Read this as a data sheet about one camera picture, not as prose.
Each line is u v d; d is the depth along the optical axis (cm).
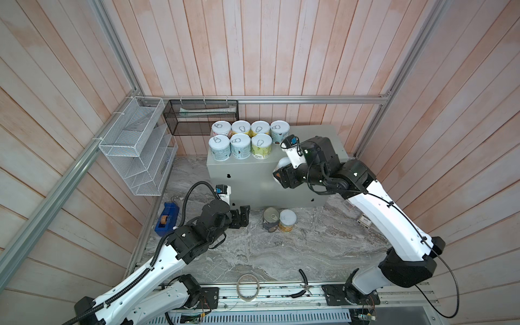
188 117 104
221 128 75
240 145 69
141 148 71
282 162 62
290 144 55
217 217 50
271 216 84
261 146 69
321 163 46
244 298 75
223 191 61
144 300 52
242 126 75
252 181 73
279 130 75
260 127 75
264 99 97
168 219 86
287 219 86
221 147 69
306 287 76
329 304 73
